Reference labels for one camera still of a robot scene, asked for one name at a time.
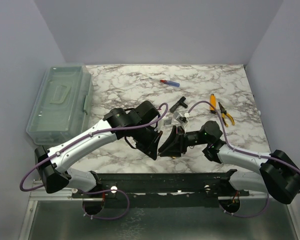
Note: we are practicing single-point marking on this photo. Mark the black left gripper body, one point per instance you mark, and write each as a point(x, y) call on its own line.
point(145, 136)

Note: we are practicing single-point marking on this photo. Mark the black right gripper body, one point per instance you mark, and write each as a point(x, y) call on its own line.
point(184, 140)

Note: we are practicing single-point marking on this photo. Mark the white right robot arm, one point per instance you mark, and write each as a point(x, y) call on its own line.
point(273, 173)

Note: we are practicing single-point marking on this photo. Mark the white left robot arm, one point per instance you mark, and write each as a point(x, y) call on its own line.
point(55, 168)

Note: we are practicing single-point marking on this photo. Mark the red blue screwdriver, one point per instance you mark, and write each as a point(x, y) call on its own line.
point(167, 82)

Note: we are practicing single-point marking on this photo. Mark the orange utility knife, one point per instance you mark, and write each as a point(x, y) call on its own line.
point(213, 104)

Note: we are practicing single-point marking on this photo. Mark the clear green plastic toolbox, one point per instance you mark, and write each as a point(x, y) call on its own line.
point(63, 105)

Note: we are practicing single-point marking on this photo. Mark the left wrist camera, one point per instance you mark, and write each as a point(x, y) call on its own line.
point(165, 121)

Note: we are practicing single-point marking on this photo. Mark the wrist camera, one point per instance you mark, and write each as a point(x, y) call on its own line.
point(165, 121)
point(181, 118)

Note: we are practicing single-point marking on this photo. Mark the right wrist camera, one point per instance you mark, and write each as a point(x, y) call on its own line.
point(181, 118)

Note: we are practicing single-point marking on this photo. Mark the black T-handle tool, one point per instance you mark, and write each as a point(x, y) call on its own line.
point(180, 102)

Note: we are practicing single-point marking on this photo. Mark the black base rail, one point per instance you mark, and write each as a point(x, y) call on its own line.
point(160, 190)

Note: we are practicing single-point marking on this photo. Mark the yellow handled pliers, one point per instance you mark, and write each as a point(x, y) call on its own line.
point(225, 114)

